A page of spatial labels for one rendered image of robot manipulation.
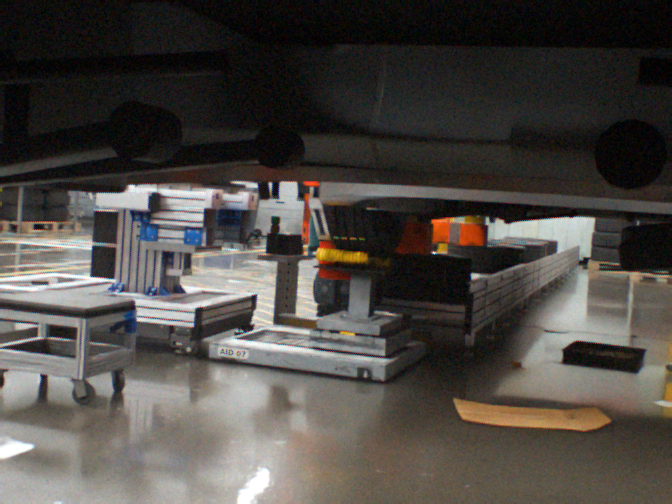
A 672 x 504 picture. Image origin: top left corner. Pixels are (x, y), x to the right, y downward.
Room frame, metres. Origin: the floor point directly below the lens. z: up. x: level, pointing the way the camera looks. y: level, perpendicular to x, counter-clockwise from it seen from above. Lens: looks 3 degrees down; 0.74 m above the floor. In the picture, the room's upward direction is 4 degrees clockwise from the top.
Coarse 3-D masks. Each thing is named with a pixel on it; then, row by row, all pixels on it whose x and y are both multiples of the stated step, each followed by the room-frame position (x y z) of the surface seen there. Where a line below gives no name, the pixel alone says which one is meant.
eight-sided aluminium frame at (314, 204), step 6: (312, 192) 3.96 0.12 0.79; (312, 198) 3.96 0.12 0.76; (318, 198) 3.95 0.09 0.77; (312, 204) 3.96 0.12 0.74; (318, 204) 3.95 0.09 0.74; (324, 204) 3.98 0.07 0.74; (312, 210) 3.99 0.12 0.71; (324, 210) 4.00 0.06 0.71; (312, 216) 4.02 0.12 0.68; (318, 216) 4.05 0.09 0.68; (324, 216) 4.00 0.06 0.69; (318, 222) 4.05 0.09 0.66; (324, 222) 4.03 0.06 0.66; (318, 228) 4.07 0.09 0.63; (324, 228) 4.06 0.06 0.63; (318, 234) 4.10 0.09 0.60; (324, 234) 4.09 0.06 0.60
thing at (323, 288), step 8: (320, 280) 4.52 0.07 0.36; (328, 280) 4.50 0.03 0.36; (336, 280) 4.50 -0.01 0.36; (344, 280) 4.52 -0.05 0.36; (320, 288) 4.52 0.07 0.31; (328, 288) 4.50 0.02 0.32; (336, 288) 4.50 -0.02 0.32; (344, 288) 4.50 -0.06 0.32; (376, 288) 4.46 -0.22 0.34; (320, 296) 4.51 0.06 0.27; (328, 296) 4.50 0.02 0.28; (336, 296) 4.51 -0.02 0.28; (344, 296) 4.51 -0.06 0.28; (376, 296) 4.47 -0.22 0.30; (320, 304) 4.53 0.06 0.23; (328, 304) 4.51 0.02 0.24; (336, 304) 4.55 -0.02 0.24; (344, 304) 4.63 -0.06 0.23; (376, 304) 4.48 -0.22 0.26; (328, 312) 4.62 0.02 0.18; (336, 312) 4.66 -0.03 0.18
